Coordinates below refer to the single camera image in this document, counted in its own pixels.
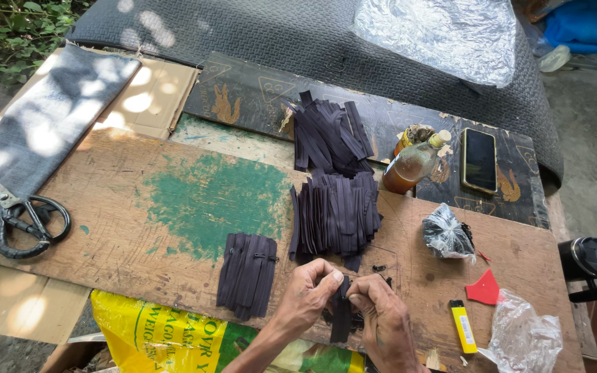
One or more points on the person's left hand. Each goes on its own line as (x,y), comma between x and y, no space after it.
(303,300)

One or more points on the person's right hand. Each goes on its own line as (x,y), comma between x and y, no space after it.
(386,326)

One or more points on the dark purple zipper strip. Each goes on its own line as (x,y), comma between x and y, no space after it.
(341,311)

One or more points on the loose black zipper slider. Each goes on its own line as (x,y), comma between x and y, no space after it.
(379,268)

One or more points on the finished pile of zipper strips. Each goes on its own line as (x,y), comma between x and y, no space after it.
(247,275)

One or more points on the green stained plywood board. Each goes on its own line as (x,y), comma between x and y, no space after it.
(278,243)

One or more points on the yellow lighter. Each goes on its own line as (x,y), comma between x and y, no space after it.
(463,326)

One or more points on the red plastic scraper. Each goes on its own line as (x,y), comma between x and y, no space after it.
(483,289)

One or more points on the plastic bag of zipper sliders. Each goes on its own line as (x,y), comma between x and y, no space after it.
(446,234)

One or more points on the small red plastic piece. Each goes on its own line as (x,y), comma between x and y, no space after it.
(484,256)

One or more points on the yellow green woven sack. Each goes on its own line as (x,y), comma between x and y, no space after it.
(184,336)

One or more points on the large heap of zipper strips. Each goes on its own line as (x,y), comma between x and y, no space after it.
(333,176)

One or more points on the clear crumpled plastic bag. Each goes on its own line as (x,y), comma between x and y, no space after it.
(524,336)

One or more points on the amber liquid plastic bottle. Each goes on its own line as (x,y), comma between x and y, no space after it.
(412,164)

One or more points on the black smartphone gold case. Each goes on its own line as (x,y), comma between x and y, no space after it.
(479,160)

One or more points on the small orange capped bottle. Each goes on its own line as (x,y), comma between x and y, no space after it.
(411,135)

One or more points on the black printed plywood board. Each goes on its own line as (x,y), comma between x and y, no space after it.
(381,124)

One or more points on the black round speaker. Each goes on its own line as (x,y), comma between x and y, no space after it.
(587,264)

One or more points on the dark grey textured mat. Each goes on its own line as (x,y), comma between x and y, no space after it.
(329,52)

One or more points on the brown cardboard sheet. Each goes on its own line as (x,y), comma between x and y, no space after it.
(143,98)

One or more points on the clear plastic sheet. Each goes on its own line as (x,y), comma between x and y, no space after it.
(436,36)

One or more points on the grey fabric strip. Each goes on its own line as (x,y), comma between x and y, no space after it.
(34,140)

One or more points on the blue cloth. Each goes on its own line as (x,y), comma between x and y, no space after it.
(588,28)

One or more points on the green plants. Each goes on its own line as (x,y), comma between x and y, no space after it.
(16,36)

